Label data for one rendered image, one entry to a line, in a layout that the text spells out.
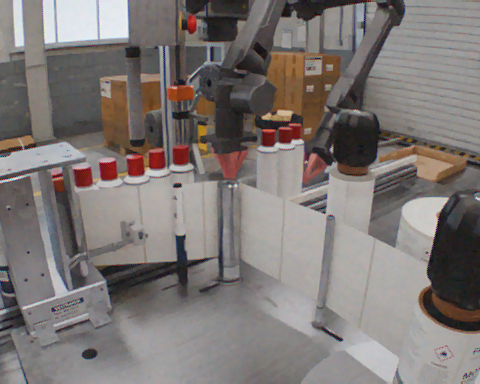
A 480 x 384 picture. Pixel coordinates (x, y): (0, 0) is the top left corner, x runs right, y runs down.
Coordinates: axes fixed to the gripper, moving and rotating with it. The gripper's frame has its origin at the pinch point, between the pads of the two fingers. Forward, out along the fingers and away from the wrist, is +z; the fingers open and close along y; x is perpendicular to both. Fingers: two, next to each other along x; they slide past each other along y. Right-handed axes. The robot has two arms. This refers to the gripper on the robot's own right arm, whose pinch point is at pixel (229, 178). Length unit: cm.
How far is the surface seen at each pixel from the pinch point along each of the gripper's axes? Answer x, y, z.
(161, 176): 3.8, -13.5, -2.3
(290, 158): 3.0, 20.6, -0.1
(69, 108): 545, 109, 60
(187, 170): 3.5, -7.8, -2.5
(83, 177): 4.2, -28.8, -5.3
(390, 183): 1, 67, 16
